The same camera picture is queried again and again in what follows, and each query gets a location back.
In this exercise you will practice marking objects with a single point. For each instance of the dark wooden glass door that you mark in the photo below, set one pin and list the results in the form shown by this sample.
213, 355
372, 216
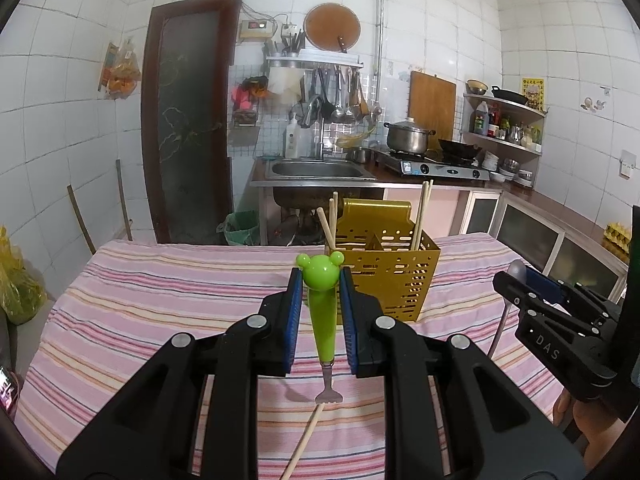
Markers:
192, 135

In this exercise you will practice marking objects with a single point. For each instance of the grey metal spoon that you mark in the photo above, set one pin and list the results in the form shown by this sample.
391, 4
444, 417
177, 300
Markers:
517, 270

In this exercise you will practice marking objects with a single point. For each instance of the steel pot with lid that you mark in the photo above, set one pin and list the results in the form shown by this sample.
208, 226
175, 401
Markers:
407, 137

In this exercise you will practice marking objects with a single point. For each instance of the decorated wall hook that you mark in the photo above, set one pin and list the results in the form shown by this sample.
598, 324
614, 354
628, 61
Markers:
593, 104

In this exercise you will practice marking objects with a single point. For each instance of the dark sauce bottle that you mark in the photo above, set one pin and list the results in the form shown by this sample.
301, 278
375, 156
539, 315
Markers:
493, 125

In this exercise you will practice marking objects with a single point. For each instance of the beige wall control box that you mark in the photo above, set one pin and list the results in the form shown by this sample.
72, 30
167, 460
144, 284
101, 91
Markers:
255, 29

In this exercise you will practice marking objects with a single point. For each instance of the steel kitchen sink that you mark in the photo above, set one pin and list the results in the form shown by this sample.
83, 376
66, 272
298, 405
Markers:
315, 169

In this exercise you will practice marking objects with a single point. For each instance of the hanging bag of oranges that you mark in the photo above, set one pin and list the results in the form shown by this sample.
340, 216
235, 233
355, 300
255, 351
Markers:
120, 75

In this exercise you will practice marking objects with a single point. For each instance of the metal basin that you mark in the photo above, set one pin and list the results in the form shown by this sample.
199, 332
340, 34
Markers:
510, 166

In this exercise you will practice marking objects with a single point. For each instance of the metal faucet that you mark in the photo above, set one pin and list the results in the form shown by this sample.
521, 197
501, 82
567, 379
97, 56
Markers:
320, 140

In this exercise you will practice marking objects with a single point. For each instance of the black hanging ladle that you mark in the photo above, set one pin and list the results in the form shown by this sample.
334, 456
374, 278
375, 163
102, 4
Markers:
326, 107

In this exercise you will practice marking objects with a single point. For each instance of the white wall pipe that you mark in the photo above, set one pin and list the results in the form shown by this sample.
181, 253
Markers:
381, 15

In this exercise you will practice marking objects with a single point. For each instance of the steel gas stove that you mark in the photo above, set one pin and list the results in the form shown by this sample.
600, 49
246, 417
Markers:
435, 169

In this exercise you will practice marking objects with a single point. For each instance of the cup of dark utensils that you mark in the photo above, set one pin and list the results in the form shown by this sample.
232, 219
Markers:
291, 45

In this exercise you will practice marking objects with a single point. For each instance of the steel wall rack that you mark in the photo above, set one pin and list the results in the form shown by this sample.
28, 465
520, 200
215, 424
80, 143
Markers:
315, 60

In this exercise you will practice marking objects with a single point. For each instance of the golden perforated utensil holder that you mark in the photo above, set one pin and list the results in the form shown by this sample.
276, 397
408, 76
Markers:
395, 270

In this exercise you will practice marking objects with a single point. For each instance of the clear oil bottle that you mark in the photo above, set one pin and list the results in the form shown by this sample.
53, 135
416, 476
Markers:
481, 120

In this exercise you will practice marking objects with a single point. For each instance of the pink hanging item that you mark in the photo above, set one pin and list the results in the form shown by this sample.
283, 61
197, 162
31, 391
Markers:
243, 97

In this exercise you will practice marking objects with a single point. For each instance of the pink striped tablecloth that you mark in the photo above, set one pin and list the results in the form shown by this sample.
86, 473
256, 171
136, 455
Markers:
150, 310

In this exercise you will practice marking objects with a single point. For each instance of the metal shelf bowl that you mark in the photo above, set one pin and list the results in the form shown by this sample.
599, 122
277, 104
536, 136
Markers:
477, 87

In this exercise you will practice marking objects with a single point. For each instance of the egg tray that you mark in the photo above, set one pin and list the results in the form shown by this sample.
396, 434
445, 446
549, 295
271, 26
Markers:
616, 236

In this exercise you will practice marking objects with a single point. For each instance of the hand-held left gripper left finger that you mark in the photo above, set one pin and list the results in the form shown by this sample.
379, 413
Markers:
295, 320

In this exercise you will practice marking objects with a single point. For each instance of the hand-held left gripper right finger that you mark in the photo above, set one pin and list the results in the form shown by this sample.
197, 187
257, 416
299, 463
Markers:
348, 320

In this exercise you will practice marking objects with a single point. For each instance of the white soap bottle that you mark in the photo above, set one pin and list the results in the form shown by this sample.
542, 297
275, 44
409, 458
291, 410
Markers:
293, 142

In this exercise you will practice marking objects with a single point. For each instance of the person's right hand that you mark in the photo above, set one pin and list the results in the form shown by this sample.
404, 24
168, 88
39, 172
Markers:
592, 425

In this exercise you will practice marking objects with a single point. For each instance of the white wall socket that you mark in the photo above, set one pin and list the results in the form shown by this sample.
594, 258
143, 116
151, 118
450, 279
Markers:
628, 164

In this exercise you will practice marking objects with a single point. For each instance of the small metal pot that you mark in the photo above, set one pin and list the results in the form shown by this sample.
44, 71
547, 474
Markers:
360, 155

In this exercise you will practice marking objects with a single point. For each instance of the rectangular wooden cutting board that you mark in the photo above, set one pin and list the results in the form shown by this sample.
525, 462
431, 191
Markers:
432, 105

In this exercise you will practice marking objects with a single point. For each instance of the stack of white bowls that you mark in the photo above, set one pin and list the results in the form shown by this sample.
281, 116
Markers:
491, 161

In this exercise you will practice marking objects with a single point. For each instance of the yellow plastic bag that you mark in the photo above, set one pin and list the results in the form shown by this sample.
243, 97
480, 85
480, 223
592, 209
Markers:
17, 285

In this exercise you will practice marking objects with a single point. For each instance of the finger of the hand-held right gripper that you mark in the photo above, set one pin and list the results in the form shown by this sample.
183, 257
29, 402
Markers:
515, 292
545, 282

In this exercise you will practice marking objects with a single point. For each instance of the black pan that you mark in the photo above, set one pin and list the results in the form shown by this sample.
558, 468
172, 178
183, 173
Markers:
510, 95

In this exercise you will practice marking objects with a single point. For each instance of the white hanging cloth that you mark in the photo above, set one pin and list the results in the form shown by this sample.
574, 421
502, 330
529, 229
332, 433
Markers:
285, 80

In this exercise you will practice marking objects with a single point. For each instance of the round wooden cutting board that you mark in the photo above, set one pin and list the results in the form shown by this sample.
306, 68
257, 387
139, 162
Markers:
330, 27

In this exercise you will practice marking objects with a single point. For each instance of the yellow wall poster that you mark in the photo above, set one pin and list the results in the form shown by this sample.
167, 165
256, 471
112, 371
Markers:
533, 94

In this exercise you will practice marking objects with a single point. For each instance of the green trash bin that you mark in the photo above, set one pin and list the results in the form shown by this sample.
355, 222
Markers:
242, 230

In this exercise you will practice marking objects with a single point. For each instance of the metal hanging ladle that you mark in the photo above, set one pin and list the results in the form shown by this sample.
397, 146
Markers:
338, 112
351, 110

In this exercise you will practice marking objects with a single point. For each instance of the black wok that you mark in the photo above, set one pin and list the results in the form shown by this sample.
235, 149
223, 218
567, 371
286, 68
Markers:
460, 150

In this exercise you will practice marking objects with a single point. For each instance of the mobile phone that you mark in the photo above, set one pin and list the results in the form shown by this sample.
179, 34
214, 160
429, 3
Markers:
9, 390

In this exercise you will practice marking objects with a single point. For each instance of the wooden hanging spatula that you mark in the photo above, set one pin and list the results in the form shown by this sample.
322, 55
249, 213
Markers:
363, 102

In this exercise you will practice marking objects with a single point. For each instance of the small metal kettle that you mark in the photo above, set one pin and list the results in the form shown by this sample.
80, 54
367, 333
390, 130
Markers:
515, 134

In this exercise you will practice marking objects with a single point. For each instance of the wooden stick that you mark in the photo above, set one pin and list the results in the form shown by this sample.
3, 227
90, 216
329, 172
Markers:
125, 200
82, 222

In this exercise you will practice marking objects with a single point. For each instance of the metal corner shelf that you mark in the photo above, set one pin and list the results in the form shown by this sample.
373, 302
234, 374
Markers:
505, 144

